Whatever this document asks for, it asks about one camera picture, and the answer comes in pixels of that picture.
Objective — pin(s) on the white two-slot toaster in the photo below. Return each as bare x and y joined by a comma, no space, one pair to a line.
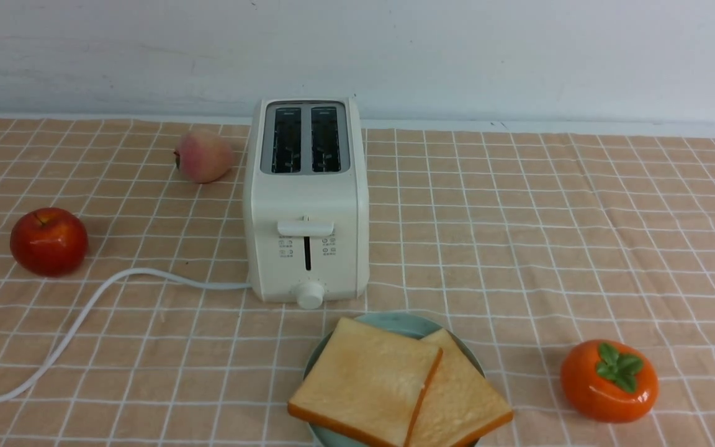
305,202

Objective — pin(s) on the checkered orange tablecloth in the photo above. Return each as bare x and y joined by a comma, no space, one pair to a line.
523,245

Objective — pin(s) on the orange persimmon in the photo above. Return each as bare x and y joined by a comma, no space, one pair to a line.
609,381

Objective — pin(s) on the red apple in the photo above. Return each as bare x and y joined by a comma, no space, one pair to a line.
49,242

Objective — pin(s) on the pink peach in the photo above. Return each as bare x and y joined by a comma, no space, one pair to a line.
202,156

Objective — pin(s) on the toast slice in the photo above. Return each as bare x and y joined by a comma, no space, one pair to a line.
367,384
460,406

